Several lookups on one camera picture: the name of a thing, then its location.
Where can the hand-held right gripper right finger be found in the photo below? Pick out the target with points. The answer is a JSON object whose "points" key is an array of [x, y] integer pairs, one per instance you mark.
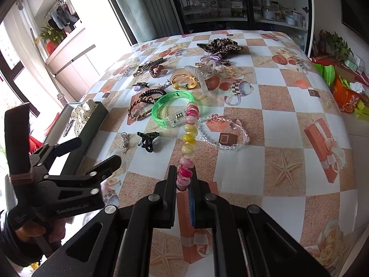
{"points": [[192, 207]]}

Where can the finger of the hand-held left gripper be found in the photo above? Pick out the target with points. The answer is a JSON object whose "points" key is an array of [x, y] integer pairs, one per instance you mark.
{"points": [[86, 179], [65, 147]]}

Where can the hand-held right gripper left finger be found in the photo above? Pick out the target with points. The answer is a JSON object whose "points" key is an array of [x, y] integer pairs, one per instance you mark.
{"points": [[172, 190]]}

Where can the grey jewelry tray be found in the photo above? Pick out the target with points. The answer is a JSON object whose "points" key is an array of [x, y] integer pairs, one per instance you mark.
{"points": [[92, 124]]}

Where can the black leaf hair claw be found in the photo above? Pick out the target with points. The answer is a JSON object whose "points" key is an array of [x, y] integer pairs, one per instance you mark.
{"points": [[148, 141]]}

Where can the green plastic bangle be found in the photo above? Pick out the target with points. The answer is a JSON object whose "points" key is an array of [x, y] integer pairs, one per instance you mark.
{"points": [[161, 104]]}

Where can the clear plastic hair claw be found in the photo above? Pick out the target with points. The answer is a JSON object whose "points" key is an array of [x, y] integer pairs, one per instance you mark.
{"points": [[201, 73]]}

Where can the person's left hand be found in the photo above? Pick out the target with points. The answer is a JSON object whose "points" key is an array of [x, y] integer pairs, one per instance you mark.
{"points": [[28, 232]]}

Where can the silver star hair clip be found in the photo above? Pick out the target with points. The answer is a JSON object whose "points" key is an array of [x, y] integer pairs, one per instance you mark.
{"points": [[68, 127]]}

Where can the white polka dot scrunchie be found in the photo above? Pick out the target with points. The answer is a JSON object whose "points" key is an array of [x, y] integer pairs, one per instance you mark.
{"points": [[82, 114]]}

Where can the white low cabinet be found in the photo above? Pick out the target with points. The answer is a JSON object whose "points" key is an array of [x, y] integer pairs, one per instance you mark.
{"points": [[72, 63]]}

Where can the black purple hair clip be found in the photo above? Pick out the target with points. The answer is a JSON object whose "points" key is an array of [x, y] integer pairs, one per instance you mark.
{"points": [[140, 85]]}

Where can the red vase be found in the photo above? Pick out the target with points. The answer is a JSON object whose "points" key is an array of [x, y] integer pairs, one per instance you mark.
{"points": [[51, 47]]}

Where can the yellow flower plant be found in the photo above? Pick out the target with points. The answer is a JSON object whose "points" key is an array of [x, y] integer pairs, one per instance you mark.
{"points": [[50, 34]]}

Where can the bronze bow hair clip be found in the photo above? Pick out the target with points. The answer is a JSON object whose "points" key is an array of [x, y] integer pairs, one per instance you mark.
{"points": [[148, 67]]}

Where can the hanging clothes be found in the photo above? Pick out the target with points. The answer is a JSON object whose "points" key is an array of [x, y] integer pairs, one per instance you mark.
{"points": [[62, 16]]}

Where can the checked printed tablecloth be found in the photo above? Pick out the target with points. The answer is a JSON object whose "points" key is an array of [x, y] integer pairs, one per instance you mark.
{"points": [[274, 98]]}

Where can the leopard print scrunchie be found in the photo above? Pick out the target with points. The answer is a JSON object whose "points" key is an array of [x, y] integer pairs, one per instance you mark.
{"points": [[220, 46]]}

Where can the grey curtain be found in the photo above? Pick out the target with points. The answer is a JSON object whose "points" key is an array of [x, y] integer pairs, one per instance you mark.
{"points": [[144, 8]]}

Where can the orange gift box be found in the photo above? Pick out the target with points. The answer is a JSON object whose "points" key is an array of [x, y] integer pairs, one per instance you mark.
{"points": [[346, 96]]}

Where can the green gift bag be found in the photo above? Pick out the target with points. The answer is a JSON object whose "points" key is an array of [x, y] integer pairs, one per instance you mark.
{"points": [[325, 72]]}

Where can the glass display cabinet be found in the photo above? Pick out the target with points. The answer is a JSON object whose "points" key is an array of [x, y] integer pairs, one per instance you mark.
{"points": [[207, 3]]}

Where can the shelf of jars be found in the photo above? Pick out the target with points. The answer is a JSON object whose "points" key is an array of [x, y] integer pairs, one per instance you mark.
{"points": [[276, 5]]}

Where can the green potted plant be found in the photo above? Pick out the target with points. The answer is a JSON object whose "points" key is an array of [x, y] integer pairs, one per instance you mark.
{"points": [[335, 44]]}

